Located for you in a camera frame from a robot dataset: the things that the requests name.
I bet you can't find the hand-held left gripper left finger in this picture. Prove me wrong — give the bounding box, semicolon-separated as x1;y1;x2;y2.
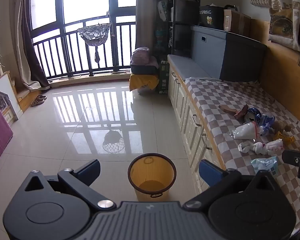
8;159;116;211

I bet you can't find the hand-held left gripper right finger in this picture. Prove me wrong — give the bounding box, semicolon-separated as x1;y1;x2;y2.
184;159;282;211

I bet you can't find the clear plastic bag blue print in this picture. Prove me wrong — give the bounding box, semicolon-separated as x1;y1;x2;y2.
251;156;279;174

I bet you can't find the white plastic bag red strip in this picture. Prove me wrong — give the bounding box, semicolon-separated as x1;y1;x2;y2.
231;121;260;140

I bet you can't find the yellow bin with brown rim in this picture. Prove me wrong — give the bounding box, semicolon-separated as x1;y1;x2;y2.
127;152;177;202

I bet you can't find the white wrapper with red print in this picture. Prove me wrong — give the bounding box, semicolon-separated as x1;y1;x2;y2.
265;139;284;153

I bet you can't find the yellow wrapper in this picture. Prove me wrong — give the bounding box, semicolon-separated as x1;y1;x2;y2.
272;131;295;146

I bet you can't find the brown crumpled paper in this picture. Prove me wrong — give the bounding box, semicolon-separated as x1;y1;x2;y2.
272;120;292;133

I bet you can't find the blue plastic wrapper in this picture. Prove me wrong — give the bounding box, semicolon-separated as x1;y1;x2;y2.
258;114;276;136

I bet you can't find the crushed blue can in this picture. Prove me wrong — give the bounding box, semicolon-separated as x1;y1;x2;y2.
244;107;262;125

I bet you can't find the brown banana peel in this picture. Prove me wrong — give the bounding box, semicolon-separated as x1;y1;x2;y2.
218;104;238;116

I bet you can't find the dark red-brown peel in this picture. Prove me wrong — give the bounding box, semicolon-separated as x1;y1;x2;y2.
234;104;249;119

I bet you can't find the white embossed cabinet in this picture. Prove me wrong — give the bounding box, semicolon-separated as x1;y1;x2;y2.
168;61;227;188

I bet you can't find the brown checkered blanket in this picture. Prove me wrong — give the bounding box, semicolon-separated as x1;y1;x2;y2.
184;77;300;232

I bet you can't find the yellow cloth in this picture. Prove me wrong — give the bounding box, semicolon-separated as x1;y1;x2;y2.
129;73;160;92

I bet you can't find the dark storage box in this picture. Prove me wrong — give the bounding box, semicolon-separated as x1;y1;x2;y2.
130;64;159;76

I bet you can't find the black window railing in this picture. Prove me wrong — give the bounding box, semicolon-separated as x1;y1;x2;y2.
32;14;138;81

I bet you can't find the pink bundled bedding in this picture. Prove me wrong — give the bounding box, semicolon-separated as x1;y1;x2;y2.
130;46;160;68

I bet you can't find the beige and brown curtain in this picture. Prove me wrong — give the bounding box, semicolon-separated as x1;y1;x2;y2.
9;0;51;92

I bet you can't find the beige printed tote bag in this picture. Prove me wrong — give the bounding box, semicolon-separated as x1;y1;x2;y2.
268;0;300;52

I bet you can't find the hanging net basket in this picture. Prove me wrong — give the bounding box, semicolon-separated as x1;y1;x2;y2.
77;22;113;63

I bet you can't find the brown cardboard box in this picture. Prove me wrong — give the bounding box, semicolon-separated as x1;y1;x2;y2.
223;8;252;37

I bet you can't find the black flower-print storage bin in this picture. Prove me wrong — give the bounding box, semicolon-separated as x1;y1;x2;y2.
198;4;226;30

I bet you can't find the black shelf unit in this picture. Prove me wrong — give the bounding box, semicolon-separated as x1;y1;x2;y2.
168;0;201;58

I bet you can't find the grey-brown curtain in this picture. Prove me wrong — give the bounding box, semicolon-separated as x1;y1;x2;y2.
134;0;161;57

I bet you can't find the white hanging plastic bag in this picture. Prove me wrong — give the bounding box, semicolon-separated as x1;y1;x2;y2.
158;0;171;22

